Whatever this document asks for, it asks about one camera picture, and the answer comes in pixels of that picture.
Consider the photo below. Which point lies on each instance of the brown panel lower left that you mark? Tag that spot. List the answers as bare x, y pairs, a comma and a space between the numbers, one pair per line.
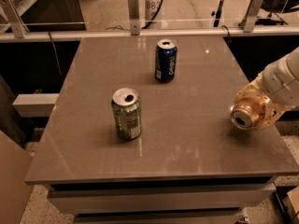
14, 192

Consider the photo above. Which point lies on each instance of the metal bracket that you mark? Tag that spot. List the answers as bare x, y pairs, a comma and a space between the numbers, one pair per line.
13, 18
133, 6
248, 22

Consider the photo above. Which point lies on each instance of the left metal bracket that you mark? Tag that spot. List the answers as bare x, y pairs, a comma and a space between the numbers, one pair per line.
13, 18

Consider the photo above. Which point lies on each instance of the white cylinder with number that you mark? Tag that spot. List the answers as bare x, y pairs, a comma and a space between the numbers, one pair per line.
153, 2

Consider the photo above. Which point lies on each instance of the middle metal bracket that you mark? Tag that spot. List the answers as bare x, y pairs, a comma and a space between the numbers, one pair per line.
133, 6

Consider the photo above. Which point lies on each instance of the blue Pepsi can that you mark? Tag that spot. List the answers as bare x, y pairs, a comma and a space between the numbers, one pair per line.
165, 60

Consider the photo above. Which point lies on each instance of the horizontal aluminium rail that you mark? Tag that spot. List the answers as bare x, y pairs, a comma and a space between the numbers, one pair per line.
78, 35

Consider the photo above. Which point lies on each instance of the right metal bracket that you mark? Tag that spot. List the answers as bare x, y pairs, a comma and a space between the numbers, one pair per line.
248, 22

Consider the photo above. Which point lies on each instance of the white shelf block left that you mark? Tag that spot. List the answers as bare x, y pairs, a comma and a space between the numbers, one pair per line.
37, 105

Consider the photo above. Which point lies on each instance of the grey table with drawers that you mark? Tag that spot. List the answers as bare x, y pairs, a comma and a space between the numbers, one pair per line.
189, 165

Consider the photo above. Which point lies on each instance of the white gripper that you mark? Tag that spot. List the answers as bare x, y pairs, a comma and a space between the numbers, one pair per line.
277, 85

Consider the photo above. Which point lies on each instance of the green soda can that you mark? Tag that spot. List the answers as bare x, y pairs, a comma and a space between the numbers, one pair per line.
126, 109

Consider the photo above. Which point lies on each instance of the black stand with knob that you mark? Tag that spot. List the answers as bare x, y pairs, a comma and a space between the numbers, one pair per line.
217, 14

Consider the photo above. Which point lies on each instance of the orange soda can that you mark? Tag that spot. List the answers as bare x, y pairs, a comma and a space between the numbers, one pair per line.
244, 115

